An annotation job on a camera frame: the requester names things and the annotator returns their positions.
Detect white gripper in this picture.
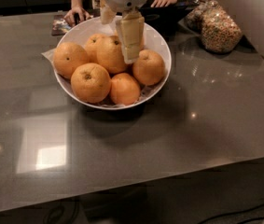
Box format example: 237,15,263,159
100,0,147,64

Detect orange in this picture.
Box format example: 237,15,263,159
84,34,105,63
96,35,128,74
113,29,145,51
109,73,141,105
132,49,165,86
71,63,111,104
53,42,90,79

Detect white bowl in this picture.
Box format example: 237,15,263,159
54,16,172,111

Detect person's hand on mouse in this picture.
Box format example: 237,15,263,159
64,7,90,27

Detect person's hand on laptop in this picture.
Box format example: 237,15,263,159
151,0,177,7

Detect black laptop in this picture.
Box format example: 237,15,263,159
139,2,195,32

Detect plastic bag of cereal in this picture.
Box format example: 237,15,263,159
185,0,222,32

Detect glass jar of cereal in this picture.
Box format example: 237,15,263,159
201,7,243,53

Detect black cable on floor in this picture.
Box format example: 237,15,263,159
196,199,264,224

